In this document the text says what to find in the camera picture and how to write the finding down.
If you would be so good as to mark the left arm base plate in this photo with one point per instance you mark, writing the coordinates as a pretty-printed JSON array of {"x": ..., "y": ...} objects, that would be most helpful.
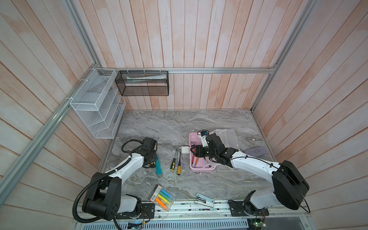
[{"x": 141, "y": 211}]

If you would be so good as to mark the teal utility knife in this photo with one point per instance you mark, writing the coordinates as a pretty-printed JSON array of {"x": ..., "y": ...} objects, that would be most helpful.
[{"x": 158, "y": 167}]

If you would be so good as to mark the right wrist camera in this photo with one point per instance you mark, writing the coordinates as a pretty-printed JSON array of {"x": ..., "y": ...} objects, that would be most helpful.
[{"x": 202, "y": 134}]

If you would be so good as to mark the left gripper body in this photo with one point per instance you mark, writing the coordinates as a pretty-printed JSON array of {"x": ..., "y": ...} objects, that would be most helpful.
[{"x": 153, "y": 157}]

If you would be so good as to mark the aluminium mounting rail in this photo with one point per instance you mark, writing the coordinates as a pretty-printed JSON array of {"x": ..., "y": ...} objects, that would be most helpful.
[{"x": 190, "y": 215}]

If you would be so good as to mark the pink plastic tool box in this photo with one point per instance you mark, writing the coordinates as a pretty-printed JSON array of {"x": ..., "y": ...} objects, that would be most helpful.
[{"x": 205, "y": 165}]

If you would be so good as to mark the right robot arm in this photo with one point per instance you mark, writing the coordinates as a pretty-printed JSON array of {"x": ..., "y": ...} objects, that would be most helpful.
[{"x": 289, "y": 188}]

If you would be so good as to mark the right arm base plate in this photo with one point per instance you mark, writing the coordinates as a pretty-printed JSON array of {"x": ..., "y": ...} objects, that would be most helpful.
[{"x": 241, "y": 208}]

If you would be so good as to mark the grey purple cloth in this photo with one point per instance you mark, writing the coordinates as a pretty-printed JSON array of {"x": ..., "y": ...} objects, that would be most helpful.
[{"x": 256, "y": 151}]

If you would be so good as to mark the white stapler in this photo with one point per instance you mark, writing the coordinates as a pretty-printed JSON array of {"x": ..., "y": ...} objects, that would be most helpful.
[{"x": 204, "y": 200}]

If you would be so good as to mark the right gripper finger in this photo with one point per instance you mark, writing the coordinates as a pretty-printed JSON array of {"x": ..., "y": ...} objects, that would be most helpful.
[
  {"x": 197, "y": 151},
  {"x": 198, "y": 146}
]

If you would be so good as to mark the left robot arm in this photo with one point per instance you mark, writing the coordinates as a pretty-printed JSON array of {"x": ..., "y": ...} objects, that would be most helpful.
[{"x": 102, "y": 198}]

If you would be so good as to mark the black mesh basket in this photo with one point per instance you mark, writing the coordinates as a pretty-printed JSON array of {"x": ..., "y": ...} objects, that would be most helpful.
[{"x": 143, "y": 83}]

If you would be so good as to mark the white wire mesh shelf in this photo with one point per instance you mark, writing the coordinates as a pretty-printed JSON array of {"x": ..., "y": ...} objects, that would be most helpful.
[{"x": 98, "y": 104}]

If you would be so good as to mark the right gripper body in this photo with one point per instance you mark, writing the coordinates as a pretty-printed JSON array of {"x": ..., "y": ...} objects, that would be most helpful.
[{"x": 211, "y": 154}]

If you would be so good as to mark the black yellow screwdriver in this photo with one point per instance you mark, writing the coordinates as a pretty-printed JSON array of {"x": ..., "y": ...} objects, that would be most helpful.
[{"x": 172, "y": 167}]

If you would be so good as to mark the orange handled screwdriver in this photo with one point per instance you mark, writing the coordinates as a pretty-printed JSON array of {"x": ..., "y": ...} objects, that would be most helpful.
[{"x": 179, "y": 165}]

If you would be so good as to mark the highlighter pen pack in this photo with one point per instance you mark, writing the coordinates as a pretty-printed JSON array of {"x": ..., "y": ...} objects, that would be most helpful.
[{"x": 162, "y": 198}]

